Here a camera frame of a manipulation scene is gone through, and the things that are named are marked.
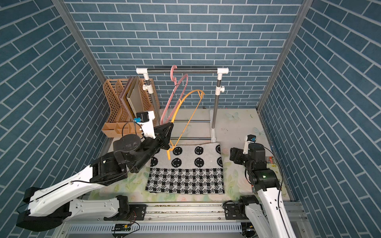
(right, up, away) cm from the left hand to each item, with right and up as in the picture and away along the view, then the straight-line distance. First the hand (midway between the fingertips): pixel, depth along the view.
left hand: (179, 125), depth 55 cm
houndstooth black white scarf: (+8, -31, +25) cm, 41 cm away
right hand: (+29, -14, +21) cm, 38 cm away
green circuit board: (-30, -51, +17) cm, 61 cm away
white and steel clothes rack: (+17, +7, +36) cm, 40 cm away
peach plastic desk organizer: (-48, 0, +47) cm, 67 cm away
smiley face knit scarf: (+5, -20, +34) cm, 40 cm away
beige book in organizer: (-33, +16, +38) cm, 53 cm away
